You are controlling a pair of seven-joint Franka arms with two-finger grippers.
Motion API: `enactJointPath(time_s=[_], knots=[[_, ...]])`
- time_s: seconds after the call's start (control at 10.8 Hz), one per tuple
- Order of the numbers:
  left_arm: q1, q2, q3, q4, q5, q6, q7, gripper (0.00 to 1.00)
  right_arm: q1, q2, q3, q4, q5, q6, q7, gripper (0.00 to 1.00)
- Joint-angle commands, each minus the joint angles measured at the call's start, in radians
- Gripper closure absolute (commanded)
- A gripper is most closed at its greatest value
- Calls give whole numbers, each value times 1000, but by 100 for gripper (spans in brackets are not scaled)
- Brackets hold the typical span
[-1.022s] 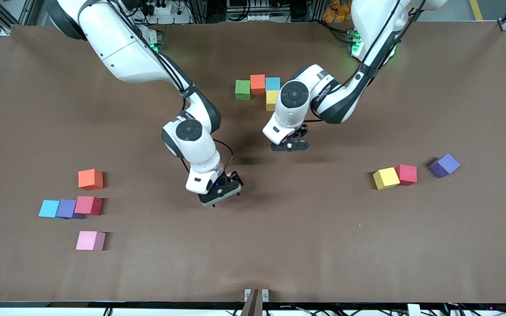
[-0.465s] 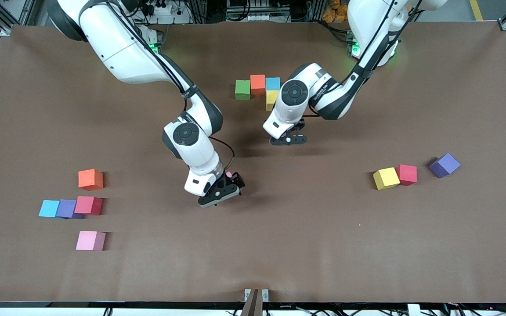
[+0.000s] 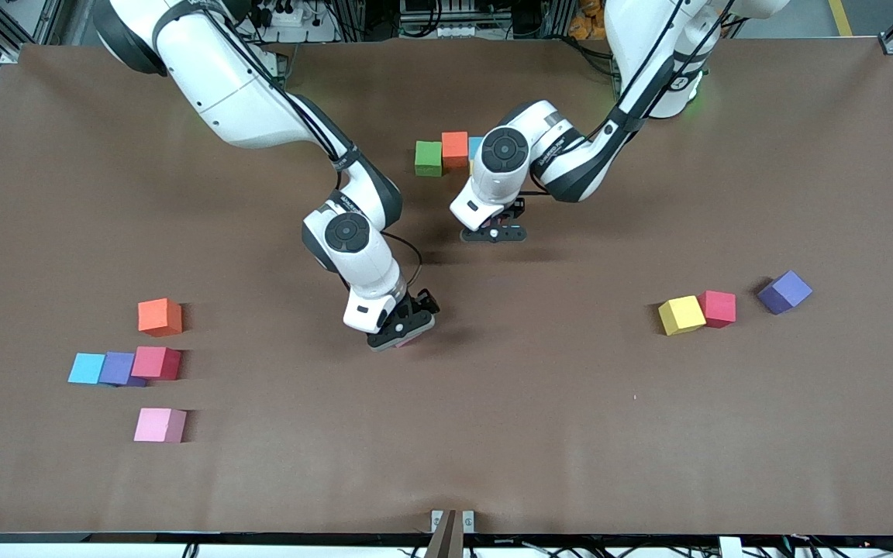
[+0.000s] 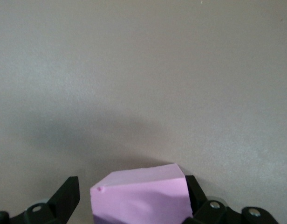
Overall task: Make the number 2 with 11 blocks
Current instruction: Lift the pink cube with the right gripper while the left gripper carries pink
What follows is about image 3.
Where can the small white box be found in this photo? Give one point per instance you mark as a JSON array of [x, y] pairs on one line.
[[729, 549]]

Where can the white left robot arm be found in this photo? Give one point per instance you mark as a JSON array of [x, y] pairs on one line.
[[570, 155]]

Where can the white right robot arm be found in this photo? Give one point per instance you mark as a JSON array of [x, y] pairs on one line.
[[245, 93]]

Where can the brown table cover sheet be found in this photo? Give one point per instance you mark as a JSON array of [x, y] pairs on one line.
[[446, 434]]

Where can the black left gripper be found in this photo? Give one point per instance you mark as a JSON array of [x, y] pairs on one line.
[[515, 208]]

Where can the purple foam block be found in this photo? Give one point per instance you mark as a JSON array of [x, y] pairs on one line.
[[786, 291], [117, 367]]

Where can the red foam block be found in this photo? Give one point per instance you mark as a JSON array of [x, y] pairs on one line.
[[153, 362], [718, 308]]

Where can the orange foam block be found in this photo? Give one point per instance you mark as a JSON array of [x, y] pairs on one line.
[[158, 316], [454, 149]]

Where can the light blue foam block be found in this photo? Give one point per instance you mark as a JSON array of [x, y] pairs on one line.
[[475, 146], [87, 369]]

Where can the aluminium equipment rack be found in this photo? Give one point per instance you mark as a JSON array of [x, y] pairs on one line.
[[349, 15]]

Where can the green foam block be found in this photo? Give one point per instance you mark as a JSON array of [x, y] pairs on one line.
[[428, 157]]

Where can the yellow foam block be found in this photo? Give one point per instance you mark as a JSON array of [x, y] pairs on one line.
[[680, 315]]

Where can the small metal bracket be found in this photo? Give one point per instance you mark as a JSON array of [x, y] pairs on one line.
[[436, 521]]

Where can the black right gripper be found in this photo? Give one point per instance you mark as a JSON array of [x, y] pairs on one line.
[[420, 301]]

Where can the pile of orange objects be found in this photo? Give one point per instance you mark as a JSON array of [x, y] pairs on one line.
[[590, 19]]

